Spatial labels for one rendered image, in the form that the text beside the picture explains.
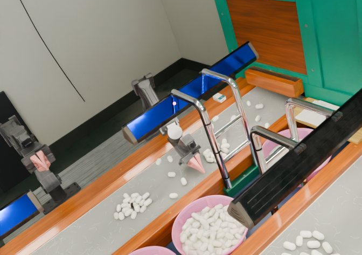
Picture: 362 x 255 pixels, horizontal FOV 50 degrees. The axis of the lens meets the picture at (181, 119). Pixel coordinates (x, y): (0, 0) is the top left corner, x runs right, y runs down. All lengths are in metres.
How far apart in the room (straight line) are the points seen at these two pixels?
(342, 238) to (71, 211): 1.03
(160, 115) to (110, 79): 2.33
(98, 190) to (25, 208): 0.49
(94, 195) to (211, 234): 0.58
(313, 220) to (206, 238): 0.35
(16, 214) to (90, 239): 0.38
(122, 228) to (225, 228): 0.40
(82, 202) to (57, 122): 1.94
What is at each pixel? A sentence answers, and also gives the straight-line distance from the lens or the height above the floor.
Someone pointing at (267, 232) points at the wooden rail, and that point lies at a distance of 1.30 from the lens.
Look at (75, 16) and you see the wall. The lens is 3.47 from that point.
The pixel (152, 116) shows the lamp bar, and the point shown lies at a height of 1.09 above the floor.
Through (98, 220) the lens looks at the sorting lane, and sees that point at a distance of 1.63.
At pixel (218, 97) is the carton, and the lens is 1.92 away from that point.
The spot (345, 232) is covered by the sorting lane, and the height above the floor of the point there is 0.74.
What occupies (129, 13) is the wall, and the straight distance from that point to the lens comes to 3.69.
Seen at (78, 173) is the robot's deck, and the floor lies 0.67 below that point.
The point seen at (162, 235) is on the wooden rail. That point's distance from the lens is 1.46.
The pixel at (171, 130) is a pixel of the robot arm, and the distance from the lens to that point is 1.50.
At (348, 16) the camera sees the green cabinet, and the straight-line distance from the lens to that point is 1.49.
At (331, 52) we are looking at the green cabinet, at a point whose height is 1.01.
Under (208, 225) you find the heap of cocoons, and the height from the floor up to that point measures 0.74.
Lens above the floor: 1.78
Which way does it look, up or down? 32 degrees down
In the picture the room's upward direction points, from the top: 22 degrees counter-clockwise
